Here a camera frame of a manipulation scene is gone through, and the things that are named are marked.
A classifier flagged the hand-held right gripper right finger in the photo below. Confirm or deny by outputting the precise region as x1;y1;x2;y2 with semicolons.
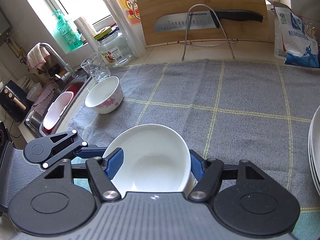
187;149;266;202

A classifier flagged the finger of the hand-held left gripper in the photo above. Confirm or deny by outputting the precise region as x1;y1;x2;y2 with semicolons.
42;129;108;169

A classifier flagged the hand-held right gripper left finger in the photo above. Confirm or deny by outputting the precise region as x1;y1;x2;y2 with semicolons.
44;147;125;203

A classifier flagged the white pink-floral bowl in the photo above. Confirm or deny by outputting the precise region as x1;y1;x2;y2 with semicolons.
85;76;124;114
102;124;194;196

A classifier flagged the grey checked cloth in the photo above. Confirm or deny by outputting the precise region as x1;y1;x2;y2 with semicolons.
67;59;320;213

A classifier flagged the stainless steel sink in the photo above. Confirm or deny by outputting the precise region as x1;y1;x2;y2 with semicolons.
24;76;92;137

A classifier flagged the red basin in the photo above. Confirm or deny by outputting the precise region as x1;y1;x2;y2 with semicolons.
42;81;85;133

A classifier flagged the black kitchen appliance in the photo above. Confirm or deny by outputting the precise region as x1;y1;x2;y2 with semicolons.
0;80;32;122

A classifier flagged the purple dish cloth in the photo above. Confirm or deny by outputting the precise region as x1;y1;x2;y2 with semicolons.
31;83;60;116

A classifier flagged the clear glass cup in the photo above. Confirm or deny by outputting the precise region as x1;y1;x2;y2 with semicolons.
80;52;112;82

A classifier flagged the metal faucet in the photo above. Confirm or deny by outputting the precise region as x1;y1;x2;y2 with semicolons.
39;42;76;81

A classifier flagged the glass jar with lid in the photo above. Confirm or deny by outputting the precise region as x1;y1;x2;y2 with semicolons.
94;27;134;68

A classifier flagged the pink towel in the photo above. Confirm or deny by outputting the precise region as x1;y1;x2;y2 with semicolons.
27;44;50;70

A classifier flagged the small plastic bag roll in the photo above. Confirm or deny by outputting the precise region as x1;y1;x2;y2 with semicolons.
74;16;99;52

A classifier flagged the green soap pump bottle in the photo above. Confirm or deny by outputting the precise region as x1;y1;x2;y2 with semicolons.
52;9;84;51

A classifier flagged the large clear plastic roll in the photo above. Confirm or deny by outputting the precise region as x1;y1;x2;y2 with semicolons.
97;0;147;58

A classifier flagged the orange bottle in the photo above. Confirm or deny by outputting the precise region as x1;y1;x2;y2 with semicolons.
115;0;141;26

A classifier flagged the blue and white salt bag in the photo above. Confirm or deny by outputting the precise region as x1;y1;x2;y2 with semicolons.
273;1;320;69

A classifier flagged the metal wire rack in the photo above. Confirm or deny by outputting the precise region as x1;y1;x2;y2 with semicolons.
177;4;238;61

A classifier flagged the black-handled kitchen knife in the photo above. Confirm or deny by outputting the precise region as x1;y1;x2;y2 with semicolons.
153;9;264;33

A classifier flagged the grey wall box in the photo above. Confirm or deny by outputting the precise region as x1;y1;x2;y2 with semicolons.
0;9;12;35

